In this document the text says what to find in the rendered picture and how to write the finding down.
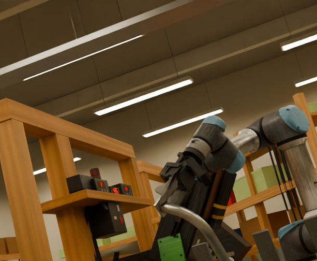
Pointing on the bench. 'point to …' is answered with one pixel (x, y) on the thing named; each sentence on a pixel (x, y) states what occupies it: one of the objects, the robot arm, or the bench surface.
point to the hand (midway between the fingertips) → (167, 205)
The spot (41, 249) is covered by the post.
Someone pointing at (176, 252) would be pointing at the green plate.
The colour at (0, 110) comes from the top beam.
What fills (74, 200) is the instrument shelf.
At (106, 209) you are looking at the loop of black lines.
